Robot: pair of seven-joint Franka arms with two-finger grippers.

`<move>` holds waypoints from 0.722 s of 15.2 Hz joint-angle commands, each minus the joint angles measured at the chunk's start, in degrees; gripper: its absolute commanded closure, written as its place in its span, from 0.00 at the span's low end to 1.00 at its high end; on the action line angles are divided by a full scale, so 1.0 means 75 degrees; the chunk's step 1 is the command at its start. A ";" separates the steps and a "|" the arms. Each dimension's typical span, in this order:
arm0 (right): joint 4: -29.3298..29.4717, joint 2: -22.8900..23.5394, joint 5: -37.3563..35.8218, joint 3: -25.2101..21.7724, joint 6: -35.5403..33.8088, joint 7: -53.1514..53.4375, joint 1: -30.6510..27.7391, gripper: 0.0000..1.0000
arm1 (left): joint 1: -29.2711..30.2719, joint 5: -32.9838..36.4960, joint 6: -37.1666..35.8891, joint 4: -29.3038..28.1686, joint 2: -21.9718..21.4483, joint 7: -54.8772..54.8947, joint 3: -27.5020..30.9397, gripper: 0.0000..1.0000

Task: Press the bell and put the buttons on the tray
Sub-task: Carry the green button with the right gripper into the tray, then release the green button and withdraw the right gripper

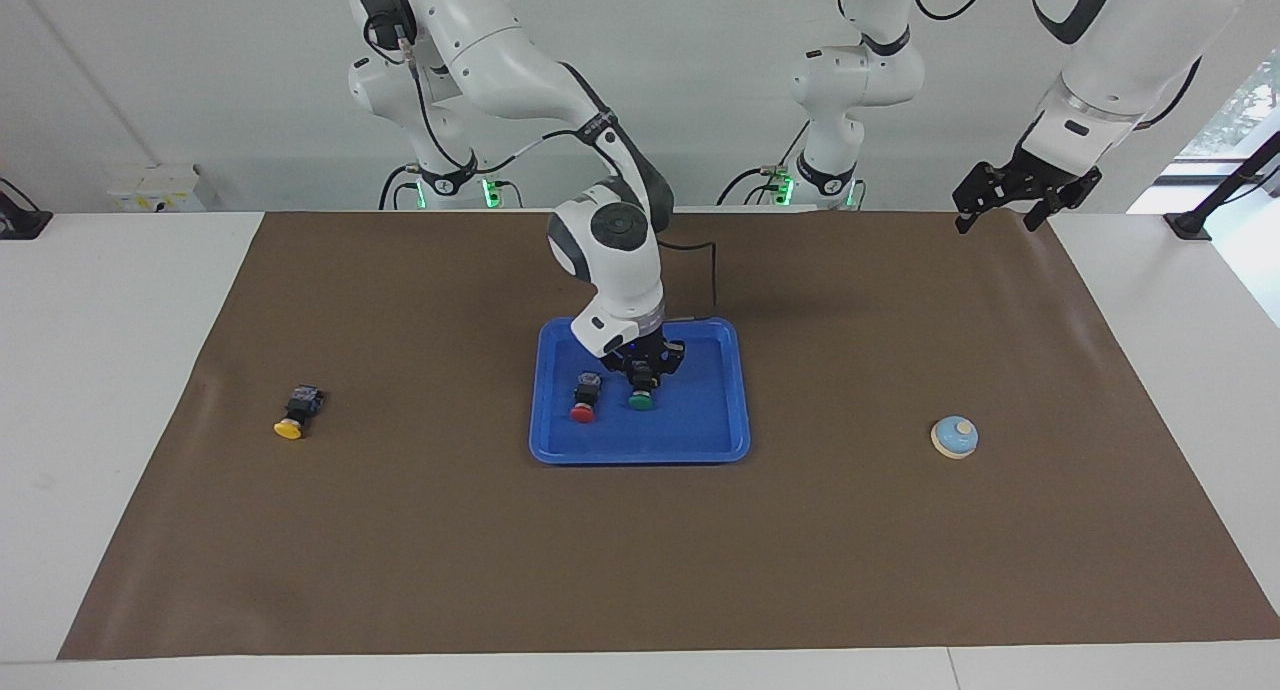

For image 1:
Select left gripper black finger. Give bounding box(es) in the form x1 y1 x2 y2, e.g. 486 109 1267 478
1022 168 1103 234
952 163 1013 236

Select red push button switch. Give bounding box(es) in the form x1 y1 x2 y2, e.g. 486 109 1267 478
570 372 604 425

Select yellow push button switch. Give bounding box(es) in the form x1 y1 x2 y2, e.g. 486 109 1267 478
273 385 325 442

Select blue plastic tray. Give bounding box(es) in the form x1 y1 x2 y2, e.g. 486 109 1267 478
528 317 752 467

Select light blue service bell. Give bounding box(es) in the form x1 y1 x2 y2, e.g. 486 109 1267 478
930 415 980 461

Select brown table mat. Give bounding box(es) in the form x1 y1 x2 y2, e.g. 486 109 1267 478
57 210 1280 661

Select glass window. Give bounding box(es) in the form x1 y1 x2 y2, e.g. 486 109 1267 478
1160 50 1280 186

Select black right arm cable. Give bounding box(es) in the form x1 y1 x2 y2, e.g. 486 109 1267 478
365 10 718 323

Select black angled camera stand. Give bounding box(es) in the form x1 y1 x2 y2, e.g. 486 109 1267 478
1163 130 1280 242

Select black left base cables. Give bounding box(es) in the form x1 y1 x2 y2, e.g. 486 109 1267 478
716 120 811 207

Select black base cables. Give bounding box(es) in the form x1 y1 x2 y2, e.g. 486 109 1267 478
716 120 811 207
378 163 523 211

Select black right base cables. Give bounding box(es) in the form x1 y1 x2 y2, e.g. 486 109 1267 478
378 163 523 211

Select white electrical wall box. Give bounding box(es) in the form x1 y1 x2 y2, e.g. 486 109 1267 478
107 164 206 213

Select black table clamp mount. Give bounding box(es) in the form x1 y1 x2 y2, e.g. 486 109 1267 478
0 178 53 241

